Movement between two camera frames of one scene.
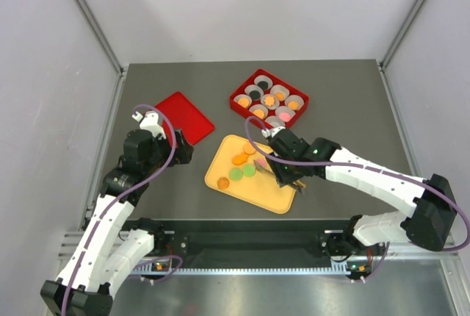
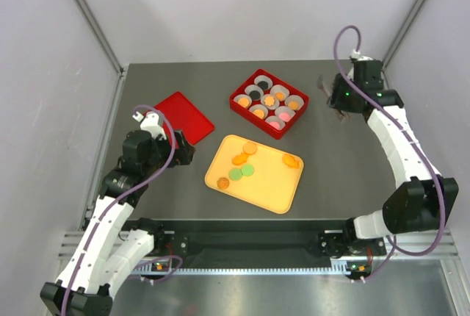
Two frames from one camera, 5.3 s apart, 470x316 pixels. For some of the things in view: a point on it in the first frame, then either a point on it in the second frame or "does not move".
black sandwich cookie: (255, 95) does not move
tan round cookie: (293, 105) does not move
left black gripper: (183, 153) does not move
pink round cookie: (261, 162) → (275, 125)
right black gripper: (282, 177) → (335, 100)
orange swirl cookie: (269, 101) does not move
